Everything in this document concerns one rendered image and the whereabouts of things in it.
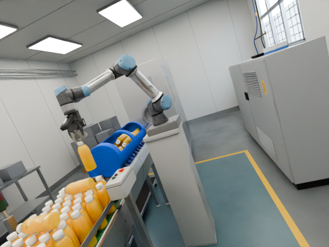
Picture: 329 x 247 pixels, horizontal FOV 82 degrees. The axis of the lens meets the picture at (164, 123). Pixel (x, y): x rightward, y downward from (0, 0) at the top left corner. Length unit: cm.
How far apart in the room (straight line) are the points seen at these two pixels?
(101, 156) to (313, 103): 198
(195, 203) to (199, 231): 30
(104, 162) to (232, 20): 576
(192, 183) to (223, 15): 558
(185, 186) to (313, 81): 151
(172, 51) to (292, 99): 481
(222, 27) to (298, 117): 474
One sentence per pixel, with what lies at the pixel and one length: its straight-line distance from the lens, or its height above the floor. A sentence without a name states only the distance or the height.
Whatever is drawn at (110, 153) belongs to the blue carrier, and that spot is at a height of 114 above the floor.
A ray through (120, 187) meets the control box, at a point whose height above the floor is 107.
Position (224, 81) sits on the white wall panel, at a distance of 642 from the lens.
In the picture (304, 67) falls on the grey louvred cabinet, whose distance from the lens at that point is 220.
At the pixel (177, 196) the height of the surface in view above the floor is 55.
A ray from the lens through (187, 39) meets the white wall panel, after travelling 646.
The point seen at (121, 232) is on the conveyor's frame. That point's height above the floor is 81.
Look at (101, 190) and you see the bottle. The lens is 123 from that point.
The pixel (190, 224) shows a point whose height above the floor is 25.
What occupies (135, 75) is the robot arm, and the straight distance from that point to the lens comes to 145.
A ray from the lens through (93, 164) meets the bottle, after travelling 127.
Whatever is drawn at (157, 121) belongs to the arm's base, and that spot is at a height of 124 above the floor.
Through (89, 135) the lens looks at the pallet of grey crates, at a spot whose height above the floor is 96.
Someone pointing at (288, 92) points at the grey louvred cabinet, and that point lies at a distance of 216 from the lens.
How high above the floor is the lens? 149
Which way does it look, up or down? 10 degrees down
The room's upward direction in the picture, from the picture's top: 20 degrees counter-clockwise
